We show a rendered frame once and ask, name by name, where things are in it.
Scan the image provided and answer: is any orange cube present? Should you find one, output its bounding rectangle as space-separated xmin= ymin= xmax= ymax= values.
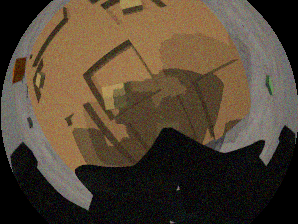
xmin=12 ymin=57 xmax=27 ymax=84

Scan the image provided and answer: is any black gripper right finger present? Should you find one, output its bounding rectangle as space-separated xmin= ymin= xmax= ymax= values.
xmin=168 ymin=128 xmax=265 ymax=214

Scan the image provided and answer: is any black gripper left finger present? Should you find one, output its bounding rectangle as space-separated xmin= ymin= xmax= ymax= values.
xmin=74 ymin=128 xmax=182 ymax=217

